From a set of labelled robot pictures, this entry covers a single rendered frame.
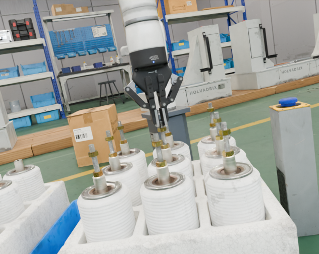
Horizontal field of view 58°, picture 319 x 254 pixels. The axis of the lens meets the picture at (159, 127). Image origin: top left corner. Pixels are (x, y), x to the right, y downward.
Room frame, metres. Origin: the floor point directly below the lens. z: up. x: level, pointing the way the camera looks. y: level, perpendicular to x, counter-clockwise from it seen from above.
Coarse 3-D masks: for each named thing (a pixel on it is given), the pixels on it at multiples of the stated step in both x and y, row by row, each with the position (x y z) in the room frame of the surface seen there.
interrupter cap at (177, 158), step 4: (172, 156) 0.63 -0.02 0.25; (176, 156) 0.63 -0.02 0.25; (180, 156) 0.62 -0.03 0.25; (184, 156) 0.61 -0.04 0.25; (152, 160) 0.63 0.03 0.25; (156, 160) 0.62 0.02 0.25; (176, 160) 0.60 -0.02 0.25; (180, 160) 0.59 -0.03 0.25; (152, 164) 0.60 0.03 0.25; (168, 164) 0.58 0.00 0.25; (172, 164) 0.58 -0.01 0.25
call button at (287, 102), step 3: (282, 99) 0.66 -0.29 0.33; (285, 99) 0.65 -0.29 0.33; (288, 99) 0.64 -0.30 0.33; (291, 99) 0.64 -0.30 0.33; (294, 99) 0.64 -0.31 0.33; (279, 102) 0.66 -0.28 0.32; (282, 102) 0.65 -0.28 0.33; (285, 102) 0.64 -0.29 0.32; (288, 102) 0.64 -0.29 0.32; (291, 102) 0.64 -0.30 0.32; (294, 102) 0.64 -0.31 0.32; (282, 105) 0.65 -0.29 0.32; (285, 105) 0.64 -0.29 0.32; (288, 105) 0.64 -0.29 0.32; (291, 105) 0.64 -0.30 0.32
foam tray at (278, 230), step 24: (264, 192) 0.52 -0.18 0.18; (144, 216) 0.52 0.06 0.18; (288, 216) 0.43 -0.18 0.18; (72, 240) 0.48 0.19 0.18; (120, 240) 0.45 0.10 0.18; (144, 240) 0.44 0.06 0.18; (168, 240) 0.42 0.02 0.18; (192, 240) 0.42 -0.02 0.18; (216, 240) 0.41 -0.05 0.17; (240, 240) 0.41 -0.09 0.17; (264, 240) 0.40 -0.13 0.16; (288, 240) 0.40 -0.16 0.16
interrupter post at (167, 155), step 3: (162, 150) 0.61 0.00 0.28; (165, 150) 0.60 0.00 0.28; (168, 150) 0.60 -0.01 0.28; (162, 153) 0.61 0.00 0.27; (165, 153) 0.60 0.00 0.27; (168, 153) 0.60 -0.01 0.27; (171, 153) 0.61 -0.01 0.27; (165, 156) 0.60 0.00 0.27; (168, 156) 0.60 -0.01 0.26; (171, 156) 0.61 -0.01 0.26; (165, 159) 0.60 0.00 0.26; (168, 159) 0.60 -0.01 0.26; (171, 159) 0.61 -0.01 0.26
